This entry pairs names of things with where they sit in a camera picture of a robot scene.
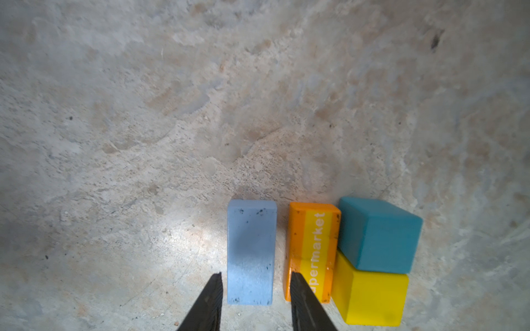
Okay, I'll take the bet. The orange supermarket wooden block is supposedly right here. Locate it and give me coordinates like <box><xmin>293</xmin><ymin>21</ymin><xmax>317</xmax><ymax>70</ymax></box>
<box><xmin>284</xmin><ymin>202</ymin><xmax>341</xmax><ymax>303</ymax></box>

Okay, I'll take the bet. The yellow wooden cube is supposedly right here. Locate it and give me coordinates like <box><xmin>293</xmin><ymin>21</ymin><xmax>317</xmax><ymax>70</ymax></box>
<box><xmin>331</xmin><ymin>251</ymin><xmax>409</xmax><ymax>327</ymax></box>

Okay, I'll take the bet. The light blue wooden block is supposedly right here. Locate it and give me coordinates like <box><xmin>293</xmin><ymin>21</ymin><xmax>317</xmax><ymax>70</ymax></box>
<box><xmin>227</xmin><ymin>199</ymin><xmax>277</xmax><ymax>306</ymax></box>

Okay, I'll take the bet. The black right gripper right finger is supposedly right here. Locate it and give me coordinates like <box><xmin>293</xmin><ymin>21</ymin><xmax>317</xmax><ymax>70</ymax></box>
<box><xmin>290</xmin><ymin>272</ymin><xmax>337</xmax><ymax>331</ymax></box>

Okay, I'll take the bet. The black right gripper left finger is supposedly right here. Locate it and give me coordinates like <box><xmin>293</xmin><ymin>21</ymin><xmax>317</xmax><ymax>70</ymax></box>
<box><xmin>178</xmin><ymin>273</ymin><xmax>223</xmax><ymax>331</ymax></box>

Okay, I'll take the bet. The teal wooden cube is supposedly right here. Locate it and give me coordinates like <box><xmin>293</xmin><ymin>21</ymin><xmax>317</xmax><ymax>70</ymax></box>
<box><xmin>338</xmin><ymin>197</ymin><xmax>423</xmax><ymax>274</ymax></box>

